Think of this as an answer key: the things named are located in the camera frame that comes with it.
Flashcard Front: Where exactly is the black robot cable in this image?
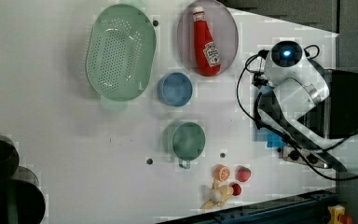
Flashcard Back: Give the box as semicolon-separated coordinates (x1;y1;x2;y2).
236;44;358;182

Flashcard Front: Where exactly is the yellow banana toy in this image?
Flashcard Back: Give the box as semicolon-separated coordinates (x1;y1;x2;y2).
201;179;234;209

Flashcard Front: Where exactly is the small red strawberry toy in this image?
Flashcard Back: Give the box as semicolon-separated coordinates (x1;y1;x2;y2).
231;183;242;196

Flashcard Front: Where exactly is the green perforated colander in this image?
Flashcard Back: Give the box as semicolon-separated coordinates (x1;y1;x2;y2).
85;4;157;102

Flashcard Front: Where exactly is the pink oval plate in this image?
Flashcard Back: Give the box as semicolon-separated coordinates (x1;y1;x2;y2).
176;0;239;75

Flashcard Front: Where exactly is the blue cup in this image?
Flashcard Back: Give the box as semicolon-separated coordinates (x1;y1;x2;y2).
157;72;193;107

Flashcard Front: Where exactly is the black cylinder base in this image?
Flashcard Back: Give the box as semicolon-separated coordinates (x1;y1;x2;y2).
0;135;47;224

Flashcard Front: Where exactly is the blue metal frame rail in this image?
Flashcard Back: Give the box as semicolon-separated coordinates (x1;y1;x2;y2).
159;190;337;224

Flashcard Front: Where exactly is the green cup with handle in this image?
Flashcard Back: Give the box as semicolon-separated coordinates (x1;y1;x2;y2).
162;120;206;170

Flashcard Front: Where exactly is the yellow red clamp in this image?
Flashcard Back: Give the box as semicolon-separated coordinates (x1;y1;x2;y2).
327;204;353;224

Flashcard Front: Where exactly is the large strawberry toy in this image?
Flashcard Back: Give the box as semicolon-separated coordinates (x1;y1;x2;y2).
236;167;252;182

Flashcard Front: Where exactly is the orange slice toy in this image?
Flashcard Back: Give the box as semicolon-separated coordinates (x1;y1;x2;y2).
213;164;230;182

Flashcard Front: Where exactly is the red ketchup bottle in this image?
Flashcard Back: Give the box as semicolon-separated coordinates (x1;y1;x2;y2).
192;6;221;77

